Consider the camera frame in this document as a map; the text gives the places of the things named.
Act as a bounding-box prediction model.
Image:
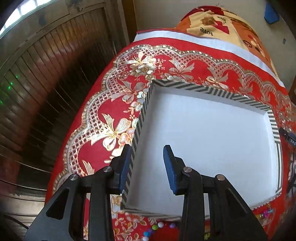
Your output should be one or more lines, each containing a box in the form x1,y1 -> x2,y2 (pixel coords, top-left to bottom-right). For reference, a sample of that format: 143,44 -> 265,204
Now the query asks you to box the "printed orange blanket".
173,6 -> 280,78

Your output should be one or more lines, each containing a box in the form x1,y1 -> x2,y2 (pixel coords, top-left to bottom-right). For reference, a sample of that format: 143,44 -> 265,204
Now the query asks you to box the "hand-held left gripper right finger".
163,145 -> 269,241

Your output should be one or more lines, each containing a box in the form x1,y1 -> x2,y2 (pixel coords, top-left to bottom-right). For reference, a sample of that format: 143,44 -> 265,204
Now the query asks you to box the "blue wall object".
264,2 -> 280,24

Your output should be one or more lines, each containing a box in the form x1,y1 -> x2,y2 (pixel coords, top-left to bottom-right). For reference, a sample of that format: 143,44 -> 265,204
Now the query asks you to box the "white cloth strip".
135,30 -> 285,87

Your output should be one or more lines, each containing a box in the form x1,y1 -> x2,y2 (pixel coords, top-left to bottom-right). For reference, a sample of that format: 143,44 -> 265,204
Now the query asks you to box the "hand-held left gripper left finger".
24,144 -> 133,241

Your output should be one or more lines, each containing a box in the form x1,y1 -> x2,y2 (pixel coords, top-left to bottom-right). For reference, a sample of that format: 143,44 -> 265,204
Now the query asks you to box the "window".
0,0 -> 47,35

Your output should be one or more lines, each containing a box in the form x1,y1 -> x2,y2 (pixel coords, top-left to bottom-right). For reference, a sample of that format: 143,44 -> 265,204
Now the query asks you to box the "white tray with striped rim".
120,80 -> 283,220

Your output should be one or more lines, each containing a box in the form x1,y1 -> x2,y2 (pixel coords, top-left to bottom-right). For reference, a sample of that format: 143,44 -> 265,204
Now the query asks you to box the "red floral tablecloth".
45,42 -> 296,241

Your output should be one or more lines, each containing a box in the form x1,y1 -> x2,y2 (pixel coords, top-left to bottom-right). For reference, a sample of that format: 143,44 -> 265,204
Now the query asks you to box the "dark wooden door frame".
121,0 -> 139,43

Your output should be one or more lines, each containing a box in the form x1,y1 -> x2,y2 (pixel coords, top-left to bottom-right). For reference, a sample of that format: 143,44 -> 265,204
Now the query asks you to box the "multicolour bead bracelet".
258,207 -> 275,219
142,221 -> 177,241

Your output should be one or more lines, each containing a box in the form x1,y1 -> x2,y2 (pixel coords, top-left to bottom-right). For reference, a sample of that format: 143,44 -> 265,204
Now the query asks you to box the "wooden slatted door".
0,7 -> 130,232

